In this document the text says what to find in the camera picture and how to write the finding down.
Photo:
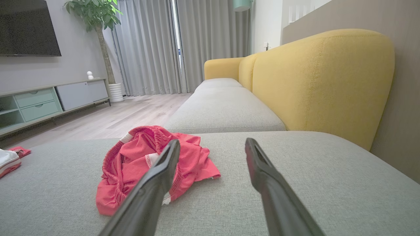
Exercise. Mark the teal floor lamp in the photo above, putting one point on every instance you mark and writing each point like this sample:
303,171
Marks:
241,5

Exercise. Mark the yellow sofa armrest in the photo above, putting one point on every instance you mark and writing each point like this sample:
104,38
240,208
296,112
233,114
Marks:
223,68

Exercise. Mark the yellow and grey sofa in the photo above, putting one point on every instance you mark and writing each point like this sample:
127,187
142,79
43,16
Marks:
328,190

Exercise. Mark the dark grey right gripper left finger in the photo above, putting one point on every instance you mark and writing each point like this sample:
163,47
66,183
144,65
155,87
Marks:
147,196

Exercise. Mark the grey and green TV cabinet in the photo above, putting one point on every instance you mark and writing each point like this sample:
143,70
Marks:
78,95

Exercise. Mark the white wall socket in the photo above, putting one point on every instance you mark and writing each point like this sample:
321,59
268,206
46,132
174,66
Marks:
266,46

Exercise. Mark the red basketball jersey white trim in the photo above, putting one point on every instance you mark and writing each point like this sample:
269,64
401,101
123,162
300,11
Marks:
8,160

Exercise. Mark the grey sofa seat cushion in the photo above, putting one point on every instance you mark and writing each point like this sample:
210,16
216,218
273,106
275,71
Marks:
218,83
226,111

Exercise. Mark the black flat screen television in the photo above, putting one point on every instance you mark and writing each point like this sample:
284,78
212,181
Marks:
26,28

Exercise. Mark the green potted tree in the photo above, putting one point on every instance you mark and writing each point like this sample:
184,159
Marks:
95,14

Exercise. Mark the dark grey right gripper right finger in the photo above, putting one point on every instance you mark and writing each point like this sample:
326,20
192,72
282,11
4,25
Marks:
279,203

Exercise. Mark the red shorts with white trim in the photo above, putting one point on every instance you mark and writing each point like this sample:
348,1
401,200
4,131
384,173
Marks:
131,164

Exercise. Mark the yellow sofa backrest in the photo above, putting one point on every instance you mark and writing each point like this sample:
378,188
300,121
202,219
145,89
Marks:
246,70
328,82

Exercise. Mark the small white round figurine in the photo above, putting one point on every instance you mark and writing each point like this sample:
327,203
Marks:
90,75

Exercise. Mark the grey curtain panel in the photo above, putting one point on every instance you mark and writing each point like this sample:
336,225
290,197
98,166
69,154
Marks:
213,32
147,49

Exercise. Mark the white ribbed plant pot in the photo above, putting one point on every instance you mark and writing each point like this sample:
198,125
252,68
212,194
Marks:
116,93

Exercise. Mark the white railing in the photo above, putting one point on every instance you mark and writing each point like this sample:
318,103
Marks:
302,11

